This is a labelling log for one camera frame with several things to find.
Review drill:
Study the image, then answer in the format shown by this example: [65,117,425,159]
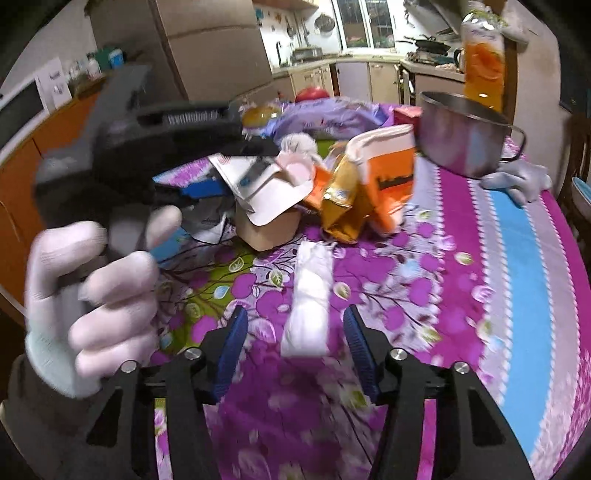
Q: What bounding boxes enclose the left white gloved hand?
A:
[25,221,159,398]

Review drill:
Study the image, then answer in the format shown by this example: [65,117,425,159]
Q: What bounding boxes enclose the white microwave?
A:
[0,75,50,162]

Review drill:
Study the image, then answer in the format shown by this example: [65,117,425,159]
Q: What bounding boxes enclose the grey refrigerator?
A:
[85,0,273,103]

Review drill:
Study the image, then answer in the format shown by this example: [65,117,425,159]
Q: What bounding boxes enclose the purple plastic package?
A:
[264,97,389,143]

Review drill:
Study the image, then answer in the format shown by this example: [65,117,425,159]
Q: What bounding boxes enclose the white tissue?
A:
[280,241,334,357]

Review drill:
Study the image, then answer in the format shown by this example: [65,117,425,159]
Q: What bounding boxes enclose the wooden chair by window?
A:
[558,113,590,241]

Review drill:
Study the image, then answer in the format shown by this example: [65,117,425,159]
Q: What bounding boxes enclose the gold yellow box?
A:
[321,154,373,244]

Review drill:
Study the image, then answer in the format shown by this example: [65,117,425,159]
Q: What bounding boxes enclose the red apple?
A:
[294,86,331,103]

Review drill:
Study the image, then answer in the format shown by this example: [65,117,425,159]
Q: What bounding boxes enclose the grey glove on table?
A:
[480,159,552,208]

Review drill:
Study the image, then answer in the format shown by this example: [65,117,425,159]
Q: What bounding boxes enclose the pink white paper box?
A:
[207,152,315,252]

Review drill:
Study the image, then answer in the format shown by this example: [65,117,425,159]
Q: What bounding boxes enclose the white crumpled cloth ball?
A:
[280,133,322,163]

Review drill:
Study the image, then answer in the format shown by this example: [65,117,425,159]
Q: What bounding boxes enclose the orange juice bottle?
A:
[461,1,506,113]

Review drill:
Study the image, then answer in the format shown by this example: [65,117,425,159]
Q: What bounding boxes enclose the orange wooden cabinet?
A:
[0,89,103,319]

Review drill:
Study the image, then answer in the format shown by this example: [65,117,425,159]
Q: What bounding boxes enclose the orange white carton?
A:
[346,124,416,237]

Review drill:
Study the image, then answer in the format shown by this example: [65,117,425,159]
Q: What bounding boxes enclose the small red box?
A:
[393,105,422,136]

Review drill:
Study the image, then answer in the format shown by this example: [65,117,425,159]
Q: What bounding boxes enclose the steel pot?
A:
[417,91,527,179]

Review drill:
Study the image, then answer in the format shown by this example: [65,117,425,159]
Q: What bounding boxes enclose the bread in clear bag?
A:
[242,104,283,129]

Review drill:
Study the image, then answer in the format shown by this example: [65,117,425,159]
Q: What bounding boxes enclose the floral purple tablecloth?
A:
[152,158,590,479]

